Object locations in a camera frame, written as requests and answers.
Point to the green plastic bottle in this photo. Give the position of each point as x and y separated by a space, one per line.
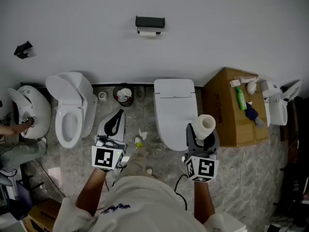
241 100

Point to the dark blue cloth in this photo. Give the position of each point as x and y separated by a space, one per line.
252 112

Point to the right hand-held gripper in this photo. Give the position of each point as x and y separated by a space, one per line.
206 167

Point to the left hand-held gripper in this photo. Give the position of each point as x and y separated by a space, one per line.
102 157

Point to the pale pink tube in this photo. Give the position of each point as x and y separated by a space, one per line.
246 78

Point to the small white round cup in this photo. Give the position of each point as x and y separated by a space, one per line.
103 96

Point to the black wall paper holder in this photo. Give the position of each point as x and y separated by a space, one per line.
149 22

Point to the white egg-shaped toilet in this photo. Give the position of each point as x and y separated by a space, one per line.
39 105

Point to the person's white shirt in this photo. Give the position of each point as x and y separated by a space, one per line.
144 202

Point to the white toilet with raised lid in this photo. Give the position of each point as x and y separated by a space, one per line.
82 91

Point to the large brown cardboard box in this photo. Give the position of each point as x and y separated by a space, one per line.
224 100

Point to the small black empty wall holder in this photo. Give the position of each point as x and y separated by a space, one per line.
22 49

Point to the white toilet with control box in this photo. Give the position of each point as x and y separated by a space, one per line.
277 107

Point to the white toilet paper roll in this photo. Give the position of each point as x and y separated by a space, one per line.
201 128

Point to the small brown cardboard box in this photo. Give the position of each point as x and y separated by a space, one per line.
46 214

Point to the white sneaker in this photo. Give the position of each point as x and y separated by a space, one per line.
138 141
149 170

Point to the person's beige trousers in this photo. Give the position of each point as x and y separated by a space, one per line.
138 161

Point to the person's left forearm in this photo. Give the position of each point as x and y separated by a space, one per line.
90 192

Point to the white fluffy bundle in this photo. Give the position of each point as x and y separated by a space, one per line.
251 87

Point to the white smart toilet closed lid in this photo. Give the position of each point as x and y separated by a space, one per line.
173 105

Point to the person's right forearm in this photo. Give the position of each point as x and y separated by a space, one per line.
202 202

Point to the small white carton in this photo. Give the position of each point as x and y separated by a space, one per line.
234 83

